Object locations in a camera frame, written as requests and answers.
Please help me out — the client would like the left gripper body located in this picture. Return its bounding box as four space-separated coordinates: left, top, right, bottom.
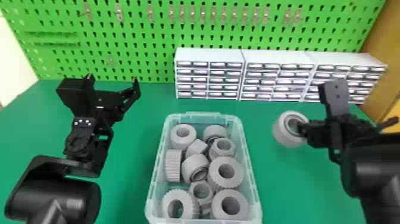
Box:
93 90 126 126

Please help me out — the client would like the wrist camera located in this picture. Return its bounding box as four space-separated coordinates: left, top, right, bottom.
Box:
55 77 98 119
318 78 351 117

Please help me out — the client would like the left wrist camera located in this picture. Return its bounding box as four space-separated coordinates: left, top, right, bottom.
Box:
55 77 98 119

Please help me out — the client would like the white drawer cabinet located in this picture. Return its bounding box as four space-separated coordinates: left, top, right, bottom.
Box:
239 49 317 102
174 47 246 101
304 51 389 105

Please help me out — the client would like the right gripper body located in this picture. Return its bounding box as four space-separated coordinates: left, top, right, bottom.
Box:
307 119 348 163

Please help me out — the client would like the grey nut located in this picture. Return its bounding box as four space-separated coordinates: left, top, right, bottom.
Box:
186 138 209 159

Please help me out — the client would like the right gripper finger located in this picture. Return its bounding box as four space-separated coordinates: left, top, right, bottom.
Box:
296 122 313 139

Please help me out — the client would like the clear bin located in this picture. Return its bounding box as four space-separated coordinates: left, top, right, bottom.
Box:
144 111 263 224

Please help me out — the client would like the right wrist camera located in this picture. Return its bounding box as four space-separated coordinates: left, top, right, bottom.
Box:
318 78 351 117

